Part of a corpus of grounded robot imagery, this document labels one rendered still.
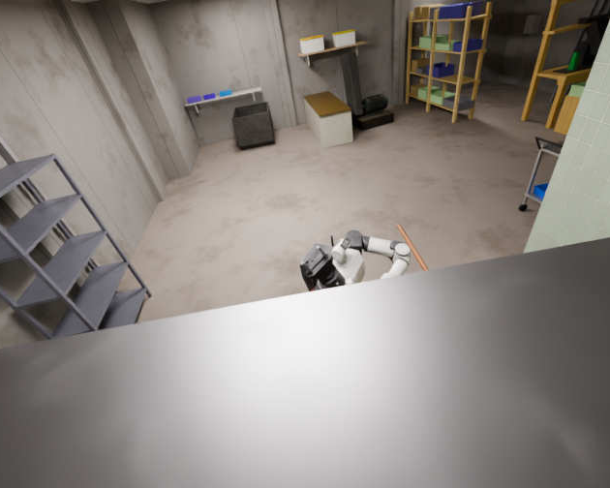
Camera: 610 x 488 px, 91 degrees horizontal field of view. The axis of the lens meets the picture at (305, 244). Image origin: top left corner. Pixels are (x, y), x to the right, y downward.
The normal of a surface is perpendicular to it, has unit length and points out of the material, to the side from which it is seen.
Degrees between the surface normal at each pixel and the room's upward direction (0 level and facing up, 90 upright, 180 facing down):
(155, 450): 0
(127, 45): 90
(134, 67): 90
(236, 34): 90
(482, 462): 0
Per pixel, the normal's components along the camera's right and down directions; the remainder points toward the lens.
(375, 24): 0.16, 0.58
